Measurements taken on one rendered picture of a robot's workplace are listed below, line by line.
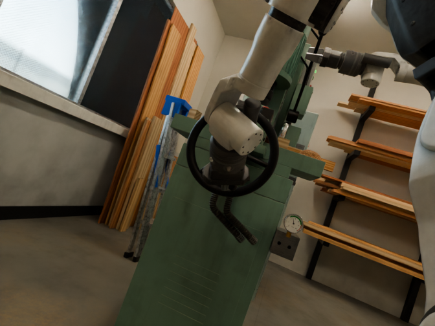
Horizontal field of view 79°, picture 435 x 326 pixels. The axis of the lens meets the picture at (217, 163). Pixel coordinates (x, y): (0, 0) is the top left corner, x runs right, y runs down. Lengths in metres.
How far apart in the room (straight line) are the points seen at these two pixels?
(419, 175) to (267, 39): 0.31
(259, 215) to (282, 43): 0.66
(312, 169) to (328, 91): 2.79
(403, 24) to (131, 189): 2.18
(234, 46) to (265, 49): 3.67
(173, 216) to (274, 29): 0.77
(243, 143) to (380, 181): 3.16
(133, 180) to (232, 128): 1.98
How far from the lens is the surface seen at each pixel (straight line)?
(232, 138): 0.51
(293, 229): 0.93
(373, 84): 1.21
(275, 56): 0.48
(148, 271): 1.11
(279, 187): 0.99
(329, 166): 1.18
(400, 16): 0.67
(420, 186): 0.50
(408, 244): 3.67
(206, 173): 0.69
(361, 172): 3.55
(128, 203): 2.48
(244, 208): 0.99
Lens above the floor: 0.71
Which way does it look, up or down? 3 degrees up
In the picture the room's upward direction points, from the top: 20 degrees clockwise
